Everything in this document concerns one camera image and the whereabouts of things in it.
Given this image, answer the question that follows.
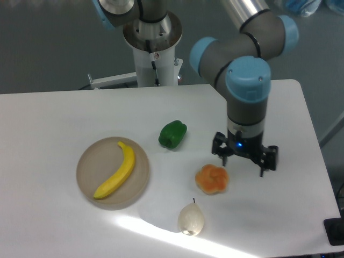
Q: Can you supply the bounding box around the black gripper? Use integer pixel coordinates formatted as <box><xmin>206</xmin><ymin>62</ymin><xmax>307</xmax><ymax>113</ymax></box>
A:
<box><xmin>211</xmin><ymin>130</ymin><xmax>278</xmax><ymax>177</ymax></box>

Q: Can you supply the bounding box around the yellow banana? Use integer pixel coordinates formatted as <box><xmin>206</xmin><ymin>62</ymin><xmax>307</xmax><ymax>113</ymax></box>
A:
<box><xmin>93</xmin><ymin>141</ymin><xmax>136</xmax><ymax>199</ymax></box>

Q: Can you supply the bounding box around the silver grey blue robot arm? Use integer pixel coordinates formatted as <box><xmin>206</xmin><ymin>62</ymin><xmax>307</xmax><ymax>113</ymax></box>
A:
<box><xmin>94</xmin><ymin>1</ymin><xmax>299</xmax><ymax>171</ymax></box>

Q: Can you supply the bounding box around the beige round plate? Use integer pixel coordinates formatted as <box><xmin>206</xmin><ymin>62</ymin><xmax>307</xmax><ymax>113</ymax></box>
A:
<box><xmin>76</xmin><ymin>137</ymin><xmax>150</xmax><ymax>210</ymax></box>

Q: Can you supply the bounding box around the orange knotted bread roll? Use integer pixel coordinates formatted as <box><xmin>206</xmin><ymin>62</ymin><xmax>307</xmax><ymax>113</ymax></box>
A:
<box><xmin>195</xmin><ymin>164</ymin><xmax>230</xmax><ymax>195</ymax></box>

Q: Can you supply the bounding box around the green bell pepper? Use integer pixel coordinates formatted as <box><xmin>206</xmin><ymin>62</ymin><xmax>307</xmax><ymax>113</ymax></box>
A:
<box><xmin>158</xmin><ymin>120</ymin><xmax>187</xmax><ymax>149</ymax></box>

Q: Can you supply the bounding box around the pale white pear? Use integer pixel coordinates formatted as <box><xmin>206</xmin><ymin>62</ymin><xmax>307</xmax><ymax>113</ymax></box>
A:
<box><xmin>177</xmin><ymin>198</ymin><xmax>205</xmax><ymax>236</ymax></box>

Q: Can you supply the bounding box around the grey metal leg right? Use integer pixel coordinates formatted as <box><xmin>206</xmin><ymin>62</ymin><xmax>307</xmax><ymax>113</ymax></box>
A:
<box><xmin>318</xmin><ymin>112</ymin><xmax>344</xmax><ymax>148</ymax></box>

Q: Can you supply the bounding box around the black box at table edge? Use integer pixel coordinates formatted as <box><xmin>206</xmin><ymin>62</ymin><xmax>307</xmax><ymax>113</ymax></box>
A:
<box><xmin>324</xmin><ymin>218</ymin><xmax>343</xmax><ymax>246</ymax></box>

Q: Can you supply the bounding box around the blue plastic bag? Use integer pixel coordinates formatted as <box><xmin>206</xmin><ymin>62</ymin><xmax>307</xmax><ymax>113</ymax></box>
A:
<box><xmin>274</xmin><ymin>0</ymin><xmax>322</xmax><ymax>18</ymax></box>

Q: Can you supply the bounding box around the white metal frame bar left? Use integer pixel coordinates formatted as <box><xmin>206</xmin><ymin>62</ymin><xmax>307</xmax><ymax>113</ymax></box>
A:
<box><xmin>88</xmin><ymin>72</ymin><xmax>137</xmax><ymax>89</ymax></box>

